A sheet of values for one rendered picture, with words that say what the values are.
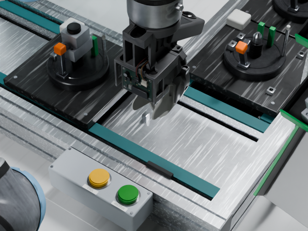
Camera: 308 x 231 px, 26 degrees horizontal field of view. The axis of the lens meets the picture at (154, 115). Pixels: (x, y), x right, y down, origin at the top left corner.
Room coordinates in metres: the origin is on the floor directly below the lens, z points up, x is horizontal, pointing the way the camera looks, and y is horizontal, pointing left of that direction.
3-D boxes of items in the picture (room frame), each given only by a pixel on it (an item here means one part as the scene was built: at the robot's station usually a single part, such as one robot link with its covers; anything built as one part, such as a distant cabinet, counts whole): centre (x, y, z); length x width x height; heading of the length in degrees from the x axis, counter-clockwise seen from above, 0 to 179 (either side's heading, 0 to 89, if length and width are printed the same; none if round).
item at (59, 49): (1.07, 0.19, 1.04); 0.04 x 0.02 x 0.08; 145
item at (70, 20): (1.24, 0.19, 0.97); 0.05 x 0.05 x 0.04; 55
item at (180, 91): (0.72, -0.03, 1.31); 0.05 x 0.02 x 0.09; 55
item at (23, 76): (1.11, 0.17, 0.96); 0.24 x 0.24 x 0.02; 55
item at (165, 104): (0.71, -0.01, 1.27); 0.06 x 0.03 x 0.09; 145
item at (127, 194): (0.76, 0.05, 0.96); 0.04 x 0.04 x 0.02
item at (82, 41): (1.12, 0.16, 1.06); 0.08 x 0.04 x 0.07; 145
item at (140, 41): (0.71, 0.00, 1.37); 0.09 x 0.08 x 0.12; 145
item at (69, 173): (0.80, 0.11, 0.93); 0.21 x 0.07 x 0.06; 55
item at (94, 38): (1.14, 0.13, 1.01); 0.01 x 0.01 x 0.05; 55
